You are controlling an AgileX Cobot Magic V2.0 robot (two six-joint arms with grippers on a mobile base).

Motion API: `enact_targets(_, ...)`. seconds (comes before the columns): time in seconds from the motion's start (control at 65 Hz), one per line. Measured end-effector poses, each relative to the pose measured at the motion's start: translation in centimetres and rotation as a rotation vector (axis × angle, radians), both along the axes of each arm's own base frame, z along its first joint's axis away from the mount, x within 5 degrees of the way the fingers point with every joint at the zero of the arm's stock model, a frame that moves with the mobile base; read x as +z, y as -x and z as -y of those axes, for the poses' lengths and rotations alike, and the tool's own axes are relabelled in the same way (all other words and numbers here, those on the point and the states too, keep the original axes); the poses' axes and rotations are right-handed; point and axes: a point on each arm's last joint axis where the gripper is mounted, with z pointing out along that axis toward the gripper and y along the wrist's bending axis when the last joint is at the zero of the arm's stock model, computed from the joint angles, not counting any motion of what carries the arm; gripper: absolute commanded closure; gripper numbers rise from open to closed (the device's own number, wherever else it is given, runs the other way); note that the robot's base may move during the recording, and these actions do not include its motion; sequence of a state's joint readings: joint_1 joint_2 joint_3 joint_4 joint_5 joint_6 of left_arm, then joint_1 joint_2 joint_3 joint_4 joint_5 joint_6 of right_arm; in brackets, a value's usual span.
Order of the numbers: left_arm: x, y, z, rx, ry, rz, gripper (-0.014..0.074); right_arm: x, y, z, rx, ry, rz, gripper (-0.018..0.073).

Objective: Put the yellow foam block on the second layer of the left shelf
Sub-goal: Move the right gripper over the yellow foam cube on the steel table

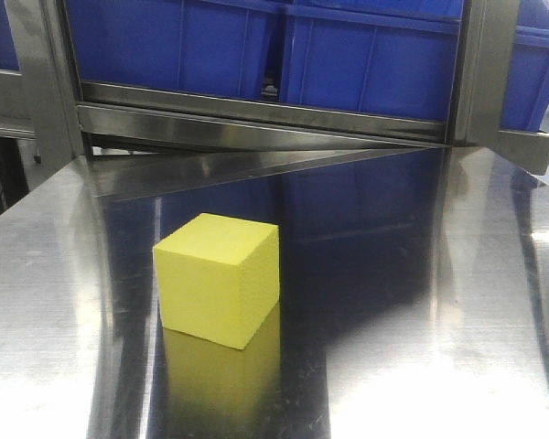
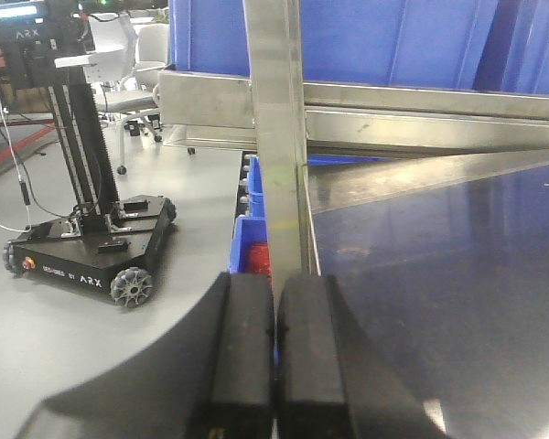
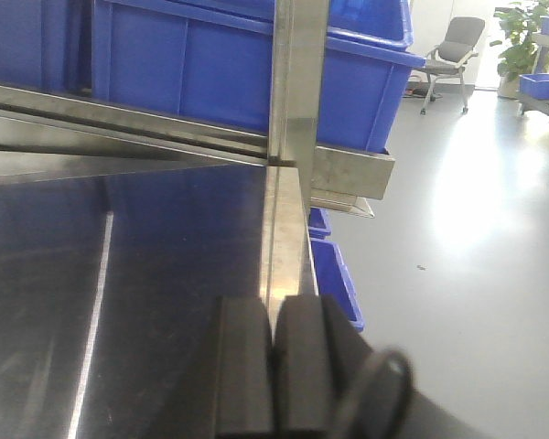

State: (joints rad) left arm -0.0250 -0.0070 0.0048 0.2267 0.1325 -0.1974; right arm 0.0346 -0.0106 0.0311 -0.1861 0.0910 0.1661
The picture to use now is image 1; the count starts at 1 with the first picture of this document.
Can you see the yellow foam block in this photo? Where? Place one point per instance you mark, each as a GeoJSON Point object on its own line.
{"type": "Point", "coordinates": [218, 278]}

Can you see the stainless steel shelf rack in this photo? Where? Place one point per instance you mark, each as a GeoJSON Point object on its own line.
{"type": "Point", "coordinates": [47, 101]}

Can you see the blue plastic bin left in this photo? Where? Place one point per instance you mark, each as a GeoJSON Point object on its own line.
{"type": "Point", "coordinates": [205, 47]}

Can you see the blue plastic bin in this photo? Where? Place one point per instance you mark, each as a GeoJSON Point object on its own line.
{"type": "Point", "coordinates": [205, 47]}
{"type": "Point", "coordinates": [527, 92]}
{"type": "Point", "coordinates": [400, 66]}

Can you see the blue plastic bin far right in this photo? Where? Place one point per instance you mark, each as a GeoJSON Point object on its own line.
{"type": "Point", "coordinates": [527, 92]}

